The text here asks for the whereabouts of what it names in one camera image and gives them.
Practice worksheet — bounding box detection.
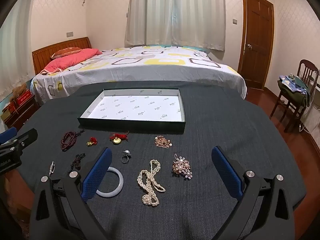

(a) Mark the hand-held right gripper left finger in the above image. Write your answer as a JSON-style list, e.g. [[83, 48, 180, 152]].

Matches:
[[29, 147, 113, 240]]

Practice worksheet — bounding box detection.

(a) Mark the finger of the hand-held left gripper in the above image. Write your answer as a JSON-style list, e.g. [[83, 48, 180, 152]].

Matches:
[[0, 128, 38, 151], [0, 127, 17, 144]]

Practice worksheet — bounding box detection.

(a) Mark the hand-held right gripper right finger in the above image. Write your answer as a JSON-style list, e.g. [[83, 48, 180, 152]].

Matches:
[[211, 145, 295, 240]]

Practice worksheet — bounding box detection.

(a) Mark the white jade bangle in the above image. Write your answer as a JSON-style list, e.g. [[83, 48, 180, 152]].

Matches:
[[96, 166, 124, 198]]

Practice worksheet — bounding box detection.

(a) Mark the dark bead bracelet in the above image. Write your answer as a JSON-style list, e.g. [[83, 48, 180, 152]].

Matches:
[[69, 154, 85, 172]]

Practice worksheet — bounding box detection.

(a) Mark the dark red bead mala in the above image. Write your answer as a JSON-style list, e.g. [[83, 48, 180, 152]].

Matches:
[[61, 129, 85, 152]]

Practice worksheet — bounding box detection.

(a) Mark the large flower pearl brooch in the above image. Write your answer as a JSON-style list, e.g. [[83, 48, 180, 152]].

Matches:
[[172, 154, 193, 180]]

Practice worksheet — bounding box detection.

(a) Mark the white pearl necklace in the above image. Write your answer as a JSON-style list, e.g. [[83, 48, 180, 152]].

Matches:
[[137, 159, 166, 207]]

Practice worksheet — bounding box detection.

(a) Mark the green shallow box tray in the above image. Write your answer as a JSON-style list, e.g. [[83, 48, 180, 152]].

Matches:
[[77, 87, 187, 134]]

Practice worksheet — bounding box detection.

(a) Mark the wooden nightstand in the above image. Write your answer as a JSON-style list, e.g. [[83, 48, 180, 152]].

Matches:
[[0, 97, 40, 130]]

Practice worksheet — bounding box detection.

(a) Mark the red box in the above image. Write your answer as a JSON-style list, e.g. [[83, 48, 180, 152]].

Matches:
[[14, 90, 33, 108]]

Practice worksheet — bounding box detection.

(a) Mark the brown teddy bear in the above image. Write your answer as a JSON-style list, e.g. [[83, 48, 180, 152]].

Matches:
[[11, 84, 27, 99]]

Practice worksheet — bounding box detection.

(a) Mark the dark grey tablecloth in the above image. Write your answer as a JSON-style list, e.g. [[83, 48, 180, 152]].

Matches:
[[0, 81, 308, 240]]

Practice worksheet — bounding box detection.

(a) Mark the small rose gold brooch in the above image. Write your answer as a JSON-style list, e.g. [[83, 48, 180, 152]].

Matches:
[[154, 135, 172, 148]]

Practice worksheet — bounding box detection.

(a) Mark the wooden headboard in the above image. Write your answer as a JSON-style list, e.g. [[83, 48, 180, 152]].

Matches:
[[32, 37, 92, 75]]

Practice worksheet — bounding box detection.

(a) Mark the pink pillow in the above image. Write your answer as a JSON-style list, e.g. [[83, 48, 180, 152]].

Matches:
[[41, 48, 102, 74]]

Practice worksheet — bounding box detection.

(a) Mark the brown pillow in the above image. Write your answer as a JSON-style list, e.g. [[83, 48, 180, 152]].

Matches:
[[51, 47, 82, 59]]

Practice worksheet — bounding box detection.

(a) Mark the green garment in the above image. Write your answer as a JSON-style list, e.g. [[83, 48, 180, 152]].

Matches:
[[277, 80, 309, 103]]

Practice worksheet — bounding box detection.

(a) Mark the white appliance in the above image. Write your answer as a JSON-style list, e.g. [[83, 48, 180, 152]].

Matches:
[[300, 85, 320, 133]]

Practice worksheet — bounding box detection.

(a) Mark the blue patterned cloth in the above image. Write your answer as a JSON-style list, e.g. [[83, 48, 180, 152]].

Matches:
[[279, 74, 308, 93]]

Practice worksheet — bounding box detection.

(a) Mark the bed with patterned sheet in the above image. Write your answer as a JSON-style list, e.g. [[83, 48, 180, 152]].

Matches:
[[30, 44, 248, 105]]

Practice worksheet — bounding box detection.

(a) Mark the wooden chair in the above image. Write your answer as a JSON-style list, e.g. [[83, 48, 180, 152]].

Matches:
[[270, 59, 320, 133]]

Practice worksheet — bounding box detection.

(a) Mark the wooden door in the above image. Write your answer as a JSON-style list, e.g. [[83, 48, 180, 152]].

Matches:
[[237, 0, 275, 90]]

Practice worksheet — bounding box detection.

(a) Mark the white curtain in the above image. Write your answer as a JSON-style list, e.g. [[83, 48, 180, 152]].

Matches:
[[125, 0, 227, 52]]

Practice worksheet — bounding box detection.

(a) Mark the gold lock charm red cord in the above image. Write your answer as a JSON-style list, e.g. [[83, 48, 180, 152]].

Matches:
[[109, 131, 129, 145]]

